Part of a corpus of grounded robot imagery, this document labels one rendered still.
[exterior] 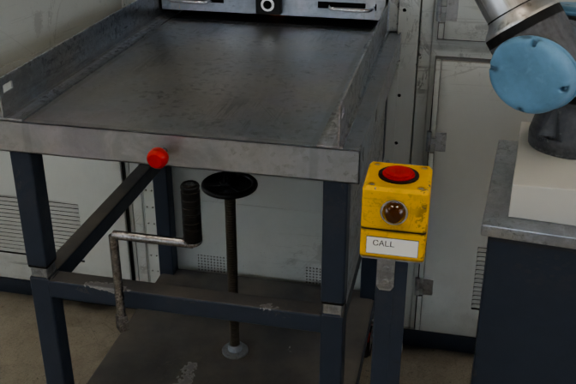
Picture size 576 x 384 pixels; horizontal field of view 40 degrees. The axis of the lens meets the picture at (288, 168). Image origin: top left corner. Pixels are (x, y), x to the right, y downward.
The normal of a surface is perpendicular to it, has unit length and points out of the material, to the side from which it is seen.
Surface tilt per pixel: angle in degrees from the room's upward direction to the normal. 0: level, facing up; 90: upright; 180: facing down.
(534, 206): 90
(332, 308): 90
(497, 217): 0
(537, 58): 97
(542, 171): 3
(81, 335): 0
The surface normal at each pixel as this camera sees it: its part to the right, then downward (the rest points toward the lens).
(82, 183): -0.22, 0.40
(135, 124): 0.00, -0.91
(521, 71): -0.60, 0.44
